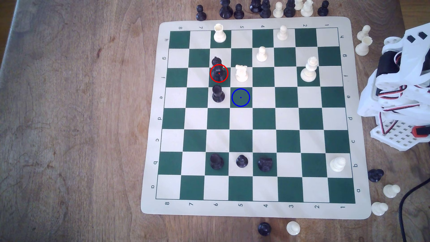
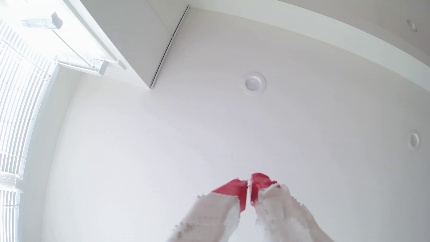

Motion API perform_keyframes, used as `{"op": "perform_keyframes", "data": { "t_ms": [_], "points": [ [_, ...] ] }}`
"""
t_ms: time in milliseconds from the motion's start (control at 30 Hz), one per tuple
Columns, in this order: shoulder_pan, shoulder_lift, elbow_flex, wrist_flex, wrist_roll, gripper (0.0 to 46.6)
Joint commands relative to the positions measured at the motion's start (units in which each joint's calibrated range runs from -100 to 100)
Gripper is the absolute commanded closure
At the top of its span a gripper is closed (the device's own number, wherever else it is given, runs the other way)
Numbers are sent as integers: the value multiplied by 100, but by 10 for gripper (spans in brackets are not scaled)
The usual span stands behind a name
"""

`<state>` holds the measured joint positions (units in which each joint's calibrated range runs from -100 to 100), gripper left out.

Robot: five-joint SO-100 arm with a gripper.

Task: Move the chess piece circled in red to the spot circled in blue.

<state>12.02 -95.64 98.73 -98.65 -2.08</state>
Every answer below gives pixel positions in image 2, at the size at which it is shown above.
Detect white blind rail bracket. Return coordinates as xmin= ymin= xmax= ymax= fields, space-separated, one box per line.
xmin=21 ymin=12 xmax=64 ymax=30
xmin=55 ymin=56 xmax=109 ymax=76

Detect thin grey ceiling track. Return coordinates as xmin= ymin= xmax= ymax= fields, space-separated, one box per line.
xmin=150 ymin=5 xmax=191 ymax=89

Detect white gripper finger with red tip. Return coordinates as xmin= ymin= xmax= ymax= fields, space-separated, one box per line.
xmin=250 ymin=173 xmax=334 ymax=242
xmin=167 ymin=179 xmax=248 ymax=242

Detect white slatted window blinds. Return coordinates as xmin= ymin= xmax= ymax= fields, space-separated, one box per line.
xmin=0 ymin=18 xmax=58 ymax=242

